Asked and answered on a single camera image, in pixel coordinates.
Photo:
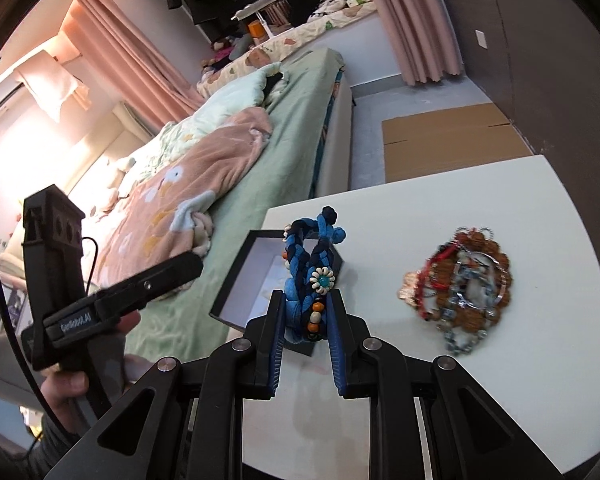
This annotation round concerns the white wall socket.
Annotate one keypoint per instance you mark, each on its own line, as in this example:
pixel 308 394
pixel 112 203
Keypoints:
pixel 481 39

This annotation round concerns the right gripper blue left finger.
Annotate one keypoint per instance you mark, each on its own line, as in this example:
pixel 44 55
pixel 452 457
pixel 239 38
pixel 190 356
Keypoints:
pixel 277 316

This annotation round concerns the pink duck print blanket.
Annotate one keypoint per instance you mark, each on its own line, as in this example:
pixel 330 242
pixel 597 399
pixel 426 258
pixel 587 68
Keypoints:
pixel 168 214

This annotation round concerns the green bed with sheet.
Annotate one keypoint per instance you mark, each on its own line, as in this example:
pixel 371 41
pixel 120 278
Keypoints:
pixel 178 323

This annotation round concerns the gold butterfly pendant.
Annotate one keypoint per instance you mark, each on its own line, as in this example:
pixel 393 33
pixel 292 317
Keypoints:
pixel 411 289

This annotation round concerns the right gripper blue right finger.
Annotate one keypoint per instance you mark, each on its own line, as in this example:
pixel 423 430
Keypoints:
pixel 336 320

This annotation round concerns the light green pillow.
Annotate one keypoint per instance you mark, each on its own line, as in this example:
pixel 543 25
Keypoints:
pixel 239 94

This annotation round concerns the pink curtain right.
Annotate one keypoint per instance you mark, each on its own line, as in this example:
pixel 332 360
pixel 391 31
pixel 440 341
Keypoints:
pixel 422 39

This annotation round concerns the floral window seat cushion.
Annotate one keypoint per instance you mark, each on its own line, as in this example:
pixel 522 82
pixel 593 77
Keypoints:
pixel 332 14

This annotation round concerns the person's left hand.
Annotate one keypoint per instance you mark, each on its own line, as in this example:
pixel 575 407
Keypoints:
pixel 61 390

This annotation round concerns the pink curtain left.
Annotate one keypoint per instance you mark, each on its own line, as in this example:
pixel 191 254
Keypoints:
pixel 123 55

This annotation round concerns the pink curtain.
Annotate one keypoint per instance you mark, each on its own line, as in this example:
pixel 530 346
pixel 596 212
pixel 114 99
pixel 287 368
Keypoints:
pixel 123 55
pixel 422 39

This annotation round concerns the white towel on wall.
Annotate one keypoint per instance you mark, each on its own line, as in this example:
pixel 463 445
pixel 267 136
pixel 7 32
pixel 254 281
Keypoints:
pixel 51 85

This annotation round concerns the black jewelry box white inside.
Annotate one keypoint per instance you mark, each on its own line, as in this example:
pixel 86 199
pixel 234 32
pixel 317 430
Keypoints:
pixel 257 271

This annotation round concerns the silver chain necklace robot pendant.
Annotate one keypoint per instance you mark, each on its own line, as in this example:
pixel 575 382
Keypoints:
pixel 472 280

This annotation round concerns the flattened brown cardboard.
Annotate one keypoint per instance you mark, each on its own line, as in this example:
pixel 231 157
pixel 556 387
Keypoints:
pixel 445 140

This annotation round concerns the small white folding table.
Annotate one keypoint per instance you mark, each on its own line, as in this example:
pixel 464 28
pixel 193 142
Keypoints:
pixel 257 9

